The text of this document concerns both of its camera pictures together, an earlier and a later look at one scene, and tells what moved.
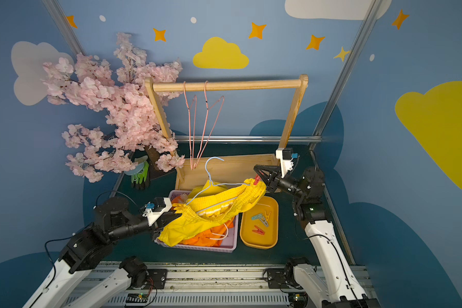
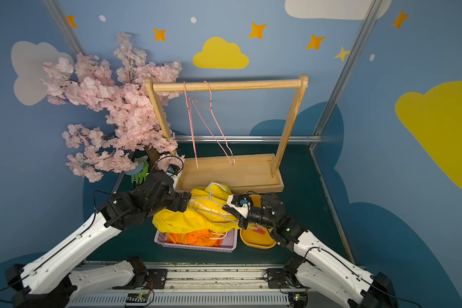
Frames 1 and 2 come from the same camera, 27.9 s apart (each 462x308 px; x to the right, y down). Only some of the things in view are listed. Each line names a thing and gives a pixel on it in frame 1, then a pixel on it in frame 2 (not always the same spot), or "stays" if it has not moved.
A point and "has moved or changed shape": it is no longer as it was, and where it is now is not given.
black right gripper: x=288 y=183 → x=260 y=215
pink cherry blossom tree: x=123 y=94 stays
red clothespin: x=258 y=230 stays
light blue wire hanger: x=210 y=185 → x=212 y=201
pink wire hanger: x=198 y=155 has moved or changed shape
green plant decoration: x=138 y=174 stays
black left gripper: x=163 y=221 → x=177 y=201
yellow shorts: x=210 y=203 has moved or changed shape
